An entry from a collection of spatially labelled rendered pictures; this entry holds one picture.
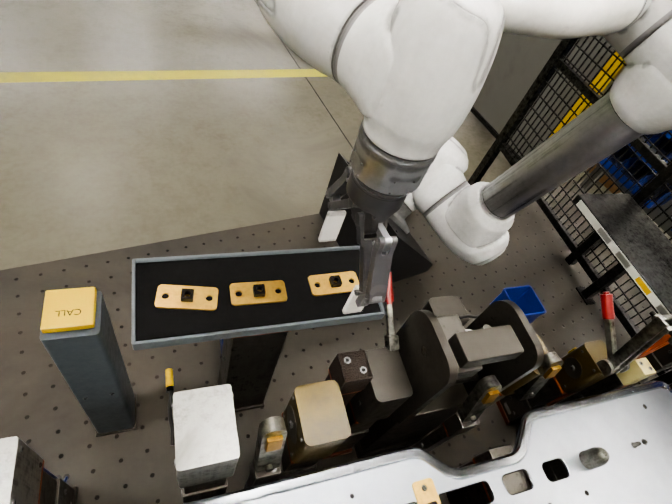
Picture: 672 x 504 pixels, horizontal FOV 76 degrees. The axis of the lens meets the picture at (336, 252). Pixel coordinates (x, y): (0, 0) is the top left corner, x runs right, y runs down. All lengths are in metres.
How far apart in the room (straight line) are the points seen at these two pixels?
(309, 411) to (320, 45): 0.50
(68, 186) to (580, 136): 2.19
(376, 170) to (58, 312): 0.45
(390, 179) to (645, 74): 0.54
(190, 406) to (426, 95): 0.49
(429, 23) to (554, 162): 0.67
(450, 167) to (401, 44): 0.84
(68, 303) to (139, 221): 1.63
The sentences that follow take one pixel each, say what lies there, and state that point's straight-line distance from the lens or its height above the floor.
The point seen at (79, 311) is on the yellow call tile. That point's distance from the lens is 0.67.
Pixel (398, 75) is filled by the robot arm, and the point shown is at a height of 1.54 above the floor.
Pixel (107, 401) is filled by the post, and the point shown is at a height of 0.89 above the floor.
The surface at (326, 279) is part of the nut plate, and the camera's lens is 0.70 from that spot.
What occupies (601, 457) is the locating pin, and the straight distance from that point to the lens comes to 0.96.
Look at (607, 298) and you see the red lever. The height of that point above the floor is 1.14.
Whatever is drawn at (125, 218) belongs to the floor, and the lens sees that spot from 2.31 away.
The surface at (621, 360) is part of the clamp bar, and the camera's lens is 1.03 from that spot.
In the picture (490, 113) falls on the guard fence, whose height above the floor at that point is 0.24.
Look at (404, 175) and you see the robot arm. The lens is 0.47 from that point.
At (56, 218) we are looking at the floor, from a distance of 2.36.
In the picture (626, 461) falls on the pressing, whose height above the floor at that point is 1.00.
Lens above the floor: 1.72
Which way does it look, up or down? 49 degrees down
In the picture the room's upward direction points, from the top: 22 degrees clockwise
